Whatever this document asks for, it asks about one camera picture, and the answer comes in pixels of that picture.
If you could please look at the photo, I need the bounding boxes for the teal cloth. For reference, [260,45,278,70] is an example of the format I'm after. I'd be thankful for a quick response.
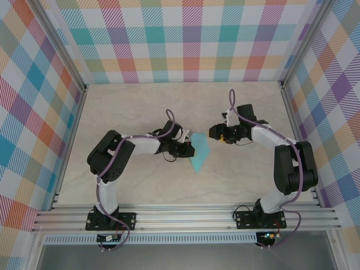
[188,131,212,174]

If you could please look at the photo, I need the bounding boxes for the grey metal panel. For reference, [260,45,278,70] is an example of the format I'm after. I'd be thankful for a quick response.
[36,243,338,270]

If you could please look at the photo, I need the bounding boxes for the circuit board with lit LED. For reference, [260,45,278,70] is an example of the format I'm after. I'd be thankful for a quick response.
[260,231,282,240]

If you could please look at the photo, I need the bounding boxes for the small black circuit board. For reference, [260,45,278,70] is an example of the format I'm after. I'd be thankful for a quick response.
[96,233,122,243]

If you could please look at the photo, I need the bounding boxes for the aluminium side rail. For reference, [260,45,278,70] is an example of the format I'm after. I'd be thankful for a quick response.
[280,80,323,208]
[49,84,89,210]

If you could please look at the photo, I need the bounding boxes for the aluminium crossbar rail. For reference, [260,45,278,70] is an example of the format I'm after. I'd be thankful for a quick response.
[30,204,343,233]

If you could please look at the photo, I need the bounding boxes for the slotted grey cable duct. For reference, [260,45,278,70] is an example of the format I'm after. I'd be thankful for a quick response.
[44,235,258,245]

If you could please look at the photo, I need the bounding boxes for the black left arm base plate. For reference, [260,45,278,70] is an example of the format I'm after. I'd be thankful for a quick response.
[85,211,138,231]

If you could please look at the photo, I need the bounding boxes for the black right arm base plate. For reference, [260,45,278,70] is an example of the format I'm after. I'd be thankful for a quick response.
[235,210,287,230]

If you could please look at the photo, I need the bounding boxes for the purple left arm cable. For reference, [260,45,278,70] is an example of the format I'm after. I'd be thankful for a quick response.
[95,109,177,252]

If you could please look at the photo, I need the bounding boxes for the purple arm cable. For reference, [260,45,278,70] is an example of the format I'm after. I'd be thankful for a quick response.
[229,89,302,250]
[95,109,177,252]

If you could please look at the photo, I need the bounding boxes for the aluminium frame post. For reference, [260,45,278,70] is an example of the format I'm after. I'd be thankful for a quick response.
[29,0,88,92]
[278,0,332,88]

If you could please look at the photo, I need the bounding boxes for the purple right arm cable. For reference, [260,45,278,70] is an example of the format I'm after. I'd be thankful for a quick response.
[229,89,302,250]

